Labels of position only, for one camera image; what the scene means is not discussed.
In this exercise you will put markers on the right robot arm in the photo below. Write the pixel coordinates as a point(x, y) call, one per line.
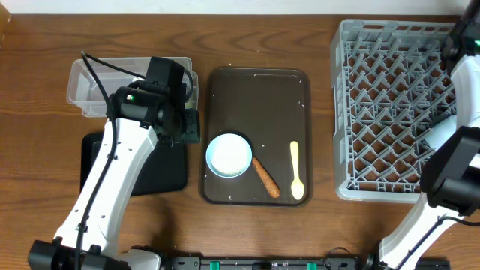
point(450, 178)

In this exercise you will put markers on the clear plastic waste bin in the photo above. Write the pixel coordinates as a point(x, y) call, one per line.
point(83, 91)

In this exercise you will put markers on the grey dishwasher rack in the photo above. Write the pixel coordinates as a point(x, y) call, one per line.
point(392, 93)

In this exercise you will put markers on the cream plastic spoon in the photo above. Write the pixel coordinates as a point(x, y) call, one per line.
point(297, 186)

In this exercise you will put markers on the light blue rice bowl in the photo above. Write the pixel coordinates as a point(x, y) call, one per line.
point(228, 155)

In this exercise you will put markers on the black waste bin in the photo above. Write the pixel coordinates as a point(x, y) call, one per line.
point(165, 170)

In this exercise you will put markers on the dark brown serving tray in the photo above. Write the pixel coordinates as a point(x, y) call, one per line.
point(270, 108)

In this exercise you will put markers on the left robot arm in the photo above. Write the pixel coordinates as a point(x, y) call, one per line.
point(148, 112)

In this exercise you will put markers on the orange carrot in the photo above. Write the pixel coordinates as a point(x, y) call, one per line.
point(270, 185)

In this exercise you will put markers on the light blue cup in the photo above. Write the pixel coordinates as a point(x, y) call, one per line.
point(441, 132)

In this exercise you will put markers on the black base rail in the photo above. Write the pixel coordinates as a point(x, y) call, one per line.
point(196, 263)

